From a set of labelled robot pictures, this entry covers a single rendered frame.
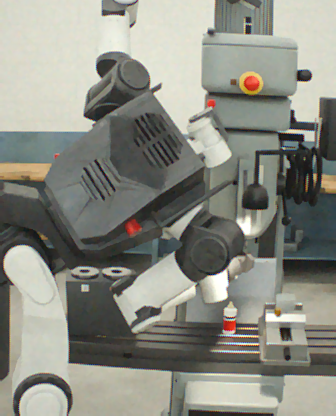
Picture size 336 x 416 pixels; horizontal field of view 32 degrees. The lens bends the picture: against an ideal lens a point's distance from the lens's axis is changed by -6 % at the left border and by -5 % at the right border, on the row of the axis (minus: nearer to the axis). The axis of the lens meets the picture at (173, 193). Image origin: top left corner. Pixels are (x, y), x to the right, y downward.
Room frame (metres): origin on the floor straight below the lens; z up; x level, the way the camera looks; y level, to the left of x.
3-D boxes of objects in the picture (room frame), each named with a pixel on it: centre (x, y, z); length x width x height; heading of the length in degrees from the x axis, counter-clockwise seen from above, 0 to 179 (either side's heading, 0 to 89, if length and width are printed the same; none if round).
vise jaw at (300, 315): (1.72, -0.35, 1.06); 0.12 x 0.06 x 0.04; 84
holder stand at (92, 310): (1.81, 0.22, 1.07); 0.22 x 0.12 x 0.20; 98
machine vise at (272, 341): (1.74, -0.36, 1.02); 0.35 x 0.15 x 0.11; 174
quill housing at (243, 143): (1.79, -0.20, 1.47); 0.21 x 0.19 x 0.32; 86
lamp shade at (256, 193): (1.56, -0.21, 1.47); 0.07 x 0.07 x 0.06
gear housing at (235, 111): (1.82, -0.21, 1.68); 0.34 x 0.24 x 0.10; 176
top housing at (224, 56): (1.80, -0.20, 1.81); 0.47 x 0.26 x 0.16; 176
